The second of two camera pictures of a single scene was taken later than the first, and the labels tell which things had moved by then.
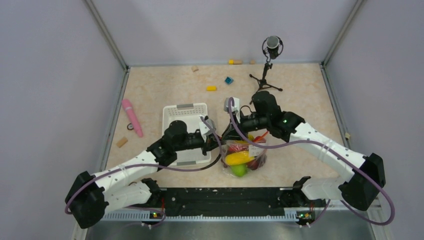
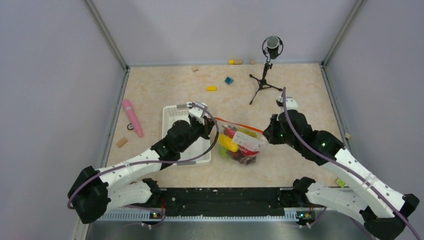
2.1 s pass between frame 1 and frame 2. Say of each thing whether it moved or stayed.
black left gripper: moved
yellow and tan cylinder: stayed
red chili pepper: moved
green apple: moved
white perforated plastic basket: stayed
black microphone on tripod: stayed
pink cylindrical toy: stayed
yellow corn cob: moved
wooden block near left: stayed
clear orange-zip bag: moved
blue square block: stayed
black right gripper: moved
